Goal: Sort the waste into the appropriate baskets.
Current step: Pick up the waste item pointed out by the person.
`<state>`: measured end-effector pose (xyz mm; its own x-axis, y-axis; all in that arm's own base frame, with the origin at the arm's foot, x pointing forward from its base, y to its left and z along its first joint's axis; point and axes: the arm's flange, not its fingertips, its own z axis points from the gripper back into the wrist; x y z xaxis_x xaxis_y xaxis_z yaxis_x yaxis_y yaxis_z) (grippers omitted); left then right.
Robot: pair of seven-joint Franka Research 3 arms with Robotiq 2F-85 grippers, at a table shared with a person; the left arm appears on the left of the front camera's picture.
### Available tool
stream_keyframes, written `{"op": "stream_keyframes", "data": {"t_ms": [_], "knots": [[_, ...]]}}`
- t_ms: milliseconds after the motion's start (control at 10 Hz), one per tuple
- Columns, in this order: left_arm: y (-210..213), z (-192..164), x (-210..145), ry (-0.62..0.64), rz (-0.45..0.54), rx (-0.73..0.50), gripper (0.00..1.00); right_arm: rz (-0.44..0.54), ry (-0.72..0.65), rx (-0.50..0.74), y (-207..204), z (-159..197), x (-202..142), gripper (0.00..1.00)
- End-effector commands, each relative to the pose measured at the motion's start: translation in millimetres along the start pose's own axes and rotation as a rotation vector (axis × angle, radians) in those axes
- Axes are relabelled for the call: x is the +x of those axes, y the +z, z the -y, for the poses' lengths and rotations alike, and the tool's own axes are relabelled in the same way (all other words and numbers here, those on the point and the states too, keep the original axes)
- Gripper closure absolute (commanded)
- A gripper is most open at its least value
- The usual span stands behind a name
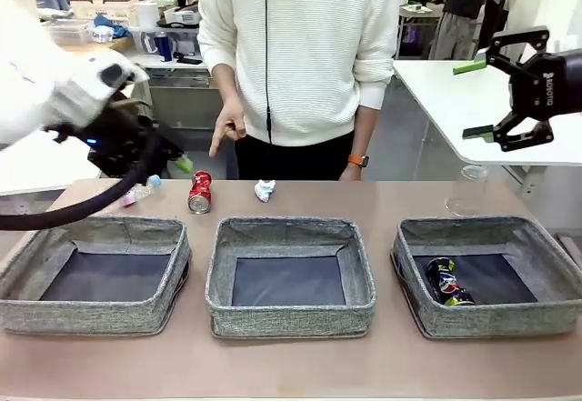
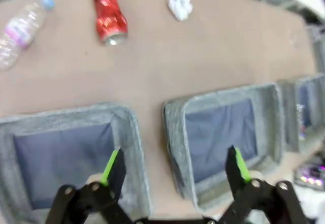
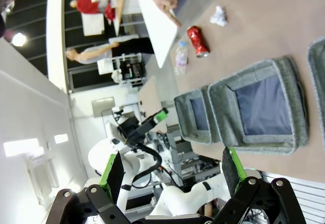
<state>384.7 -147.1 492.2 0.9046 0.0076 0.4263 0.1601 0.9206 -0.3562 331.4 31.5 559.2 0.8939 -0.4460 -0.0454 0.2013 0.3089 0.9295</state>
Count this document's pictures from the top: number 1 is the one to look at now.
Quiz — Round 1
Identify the white side table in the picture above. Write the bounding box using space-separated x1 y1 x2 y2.
0 144 104 197

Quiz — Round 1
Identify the white paper roll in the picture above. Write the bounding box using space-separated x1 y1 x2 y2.
135 0 159 29

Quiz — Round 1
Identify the background person dark top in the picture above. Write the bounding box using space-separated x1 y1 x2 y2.
429 0 513 60

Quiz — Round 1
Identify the white and black desktop device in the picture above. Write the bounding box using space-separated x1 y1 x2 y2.
157 3 202 28

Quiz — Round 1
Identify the dark blue bottle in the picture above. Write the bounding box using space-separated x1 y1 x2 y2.
154 30 175 63

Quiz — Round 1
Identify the person's right hand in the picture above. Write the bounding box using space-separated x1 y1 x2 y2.
207 98 249 157

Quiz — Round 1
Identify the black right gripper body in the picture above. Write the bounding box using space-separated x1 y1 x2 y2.
507 48 582 118

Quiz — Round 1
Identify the crushed red soda can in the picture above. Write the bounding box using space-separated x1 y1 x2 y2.
187 169 214 215

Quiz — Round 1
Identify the person's right forearm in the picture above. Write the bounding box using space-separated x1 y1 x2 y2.
209 59 242 106

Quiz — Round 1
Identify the clear plastic cup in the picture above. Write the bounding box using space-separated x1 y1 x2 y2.
444 164 490 218

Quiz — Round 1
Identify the crushed dark soda can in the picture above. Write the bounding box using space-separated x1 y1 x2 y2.
425 256 477 306

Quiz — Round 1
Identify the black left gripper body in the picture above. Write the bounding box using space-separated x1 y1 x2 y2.
88 94 167 178

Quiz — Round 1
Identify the person's left forearm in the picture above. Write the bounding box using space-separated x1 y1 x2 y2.
348 103 381 159

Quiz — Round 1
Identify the wooden workbench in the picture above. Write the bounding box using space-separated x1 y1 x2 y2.
58 35 133 56

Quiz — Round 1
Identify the clear plastic container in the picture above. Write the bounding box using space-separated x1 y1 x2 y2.
45 18 92 47

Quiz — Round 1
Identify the person in white sweater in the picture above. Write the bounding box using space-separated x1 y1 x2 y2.
197 0 401 182

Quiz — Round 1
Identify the thin black cord on sweater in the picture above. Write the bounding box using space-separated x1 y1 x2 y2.
263 0 274 145

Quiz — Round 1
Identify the large white table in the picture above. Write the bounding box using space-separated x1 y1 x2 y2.
393 58 582 168

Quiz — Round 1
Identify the cream plastic crate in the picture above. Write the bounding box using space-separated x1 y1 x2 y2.
70 0 140 25

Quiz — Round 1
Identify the background metal work table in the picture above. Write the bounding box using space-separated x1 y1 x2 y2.
398 3 445 60

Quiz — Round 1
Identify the clear water bottle pink label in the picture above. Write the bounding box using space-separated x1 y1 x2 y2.
120 174 163 209

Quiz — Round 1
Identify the person's left hand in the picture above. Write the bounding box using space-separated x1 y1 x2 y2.
338 162 367 182

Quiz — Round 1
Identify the clear storage bin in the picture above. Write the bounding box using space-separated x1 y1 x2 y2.
130 25 201 56

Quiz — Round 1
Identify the blue cloth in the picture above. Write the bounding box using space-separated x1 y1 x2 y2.
93 13 132 38

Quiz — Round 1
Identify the white tissue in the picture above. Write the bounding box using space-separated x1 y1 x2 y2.
253 178 278 203

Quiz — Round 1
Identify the grey fabric basket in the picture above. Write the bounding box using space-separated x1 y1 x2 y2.
389 216 582 340
204 216 377 340
0 213 192 336

